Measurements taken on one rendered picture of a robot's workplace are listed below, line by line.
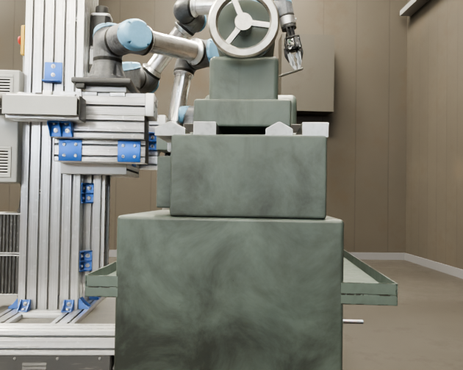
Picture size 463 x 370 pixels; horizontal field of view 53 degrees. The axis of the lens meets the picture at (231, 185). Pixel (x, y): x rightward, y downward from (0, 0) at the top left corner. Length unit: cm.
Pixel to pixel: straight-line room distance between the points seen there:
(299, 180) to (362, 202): 488
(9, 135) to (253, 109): 138
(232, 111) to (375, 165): 493
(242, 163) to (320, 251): 22
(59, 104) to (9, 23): 447
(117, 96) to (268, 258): 117
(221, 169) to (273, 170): 10
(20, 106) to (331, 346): 137
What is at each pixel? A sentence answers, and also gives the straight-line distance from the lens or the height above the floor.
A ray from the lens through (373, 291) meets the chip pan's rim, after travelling 94.
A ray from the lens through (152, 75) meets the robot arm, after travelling 255.
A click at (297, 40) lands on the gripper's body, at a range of 229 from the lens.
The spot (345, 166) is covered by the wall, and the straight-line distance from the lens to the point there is 573.
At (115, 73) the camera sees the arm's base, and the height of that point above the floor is 120.
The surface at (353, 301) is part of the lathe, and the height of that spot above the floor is 53.
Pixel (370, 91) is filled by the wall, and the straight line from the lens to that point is 594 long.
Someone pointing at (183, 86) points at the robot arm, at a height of 122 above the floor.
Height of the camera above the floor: 72
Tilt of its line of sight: 1 degrees up
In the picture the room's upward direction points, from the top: 1 degrees clockwise
